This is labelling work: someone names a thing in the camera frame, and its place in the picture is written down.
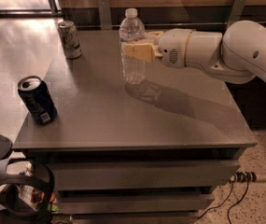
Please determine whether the cabinet drawer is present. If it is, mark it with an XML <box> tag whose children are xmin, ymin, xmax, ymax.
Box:
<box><xmin>58</xmin><ymin>194</ymin><xmax>214</xmax><ymax>214</ymax></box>
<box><xmin>49</xmin><ymin>161</ymin><xmax>239</xmax><ymax>190</ymax></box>

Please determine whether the top cabinet drawer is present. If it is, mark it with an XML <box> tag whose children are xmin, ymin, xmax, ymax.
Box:
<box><xmin>49</xmin><ymin>161</ymin><xmax>239</xmax><ymax>190</ymax></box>

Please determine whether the clear plastic water bottle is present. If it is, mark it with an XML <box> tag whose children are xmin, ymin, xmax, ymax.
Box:
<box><xmin>119</xmin><ymin>8</ymin><xmax>146</xmax><ymax>84</ymax></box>

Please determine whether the right metal wall bracket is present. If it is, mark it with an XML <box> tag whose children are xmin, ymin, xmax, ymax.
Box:
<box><xmin>226</xmin><ymin>0</ymin><xmax>246</xmax><ymax>27</ymax></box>

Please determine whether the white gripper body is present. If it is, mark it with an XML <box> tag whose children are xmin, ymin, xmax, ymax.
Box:
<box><xmin>158</xmin><ymin>29</ymin><xmax>192</xmax><ymax>68</ymax></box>

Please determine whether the white green soda can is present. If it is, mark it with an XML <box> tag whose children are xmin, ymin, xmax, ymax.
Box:
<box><xmin>58</xmin><ymin>21</ymin><xmax>82</xmax><ymax>59</ymax></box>

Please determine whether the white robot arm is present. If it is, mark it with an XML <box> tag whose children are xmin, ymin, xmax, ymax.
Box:
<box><xmin>121</xmin><ymin>21</ymin><xmax>266</xmax><ymax>84</ymax></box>

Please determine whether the white power strip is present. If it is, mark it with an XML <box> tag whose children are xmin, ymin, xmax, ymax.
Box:
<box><xmin>230</xmin><ymin>172</ymin><xmax>266</xmax><ymax>183</ymax></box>

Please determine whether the black power cable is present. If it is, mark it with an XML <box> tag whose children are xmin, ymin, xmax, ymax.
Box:
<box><xmin>226</xmin><ymin>180</ymin><xmax>250</xmax><ymax>224</ymax></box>
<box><xmin>196</xmin><ymin>180</ymin><xmax>235</xmax><ymax>220</ymax></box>

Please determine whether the left metal wall bracket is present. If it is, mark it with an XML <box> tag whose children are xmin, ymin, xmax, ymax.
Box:
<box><xmin>97</xmin><ymin>0</ymin><xmax>112</xmax><ymax>30</ymax></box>

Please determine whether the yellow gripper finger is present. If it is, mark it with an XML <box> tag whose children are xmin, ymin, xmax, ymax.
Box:
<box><xmin>121</xmin><ymin>43</ymin><xmax>162</xmax><ymax>63</ymax></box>
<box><xmin>145</xmin><ymin>31</ymin><xmax>163</xmax><ymax>45</ymax></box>

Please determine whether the grey drawer cabinet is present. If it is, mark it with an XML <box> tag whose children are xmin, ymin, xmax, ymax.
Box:
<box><xmin>14</xmin><ymin>31</ymin><xmax>256</xmax><ymax>224</ymax></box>

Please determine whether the blue pepsi can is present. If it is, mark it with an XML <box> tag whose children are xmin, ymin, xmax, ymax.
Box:
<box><xmin>18</xmin><ymin>76</ymin><xmax>58</xmax><ymax>125</ymax></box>

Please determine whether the middle cabinet drawer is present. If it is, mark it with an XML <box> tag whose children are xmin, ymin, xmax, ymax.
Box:
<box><xmin>58</xmin><ymin>194</ymin><xmax>214</xmax><ymax>214</ymax></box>

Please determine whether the metal wall bracket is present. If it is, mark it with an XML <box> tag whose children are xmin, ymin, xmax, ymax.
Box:
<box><xmin>226</xmin><ymin>0</ymin><xmax>246</xmax><ymax>27</ymax></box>
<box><xmin>97</xmin><ymin>0</ymin><xmax>112</xmax><ymax>30</ymax></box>

